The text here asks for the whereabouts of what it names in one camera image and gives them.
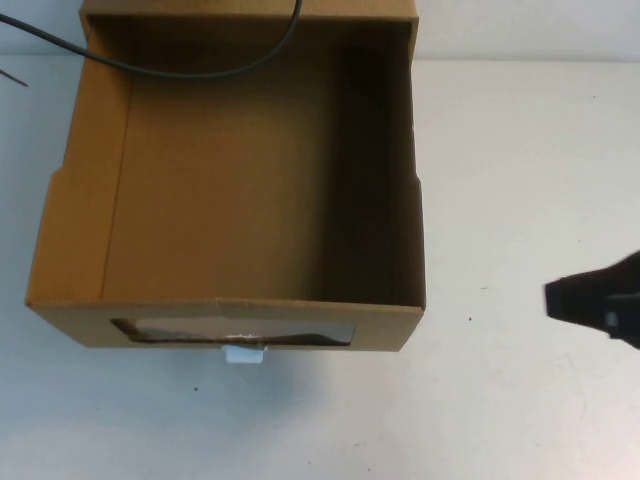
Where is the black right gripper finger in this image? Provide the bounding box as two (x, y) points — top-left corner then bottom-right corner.
(543, 249), (640, 332)
(603, 295), (640, 351)

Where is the cardboard drawer with window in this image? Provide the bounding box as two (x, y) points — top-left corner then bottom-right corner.
(24, 12), (430, 354)

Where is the cardboard shoe box shell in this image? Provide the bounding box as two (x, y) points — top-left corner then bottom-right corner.
(81, 0), (419, 22)

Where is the white plastic drawer handle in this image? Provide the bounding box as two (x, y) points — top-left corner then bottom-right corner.
(223, 344), (265, 366)

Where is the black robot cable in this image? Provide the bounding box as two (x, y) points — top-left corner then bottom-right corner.
(0, 0), (304, 80)

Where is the thin dark wire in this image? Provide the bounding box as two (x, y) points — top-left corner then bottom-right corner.
(0, 68), (30, 89)

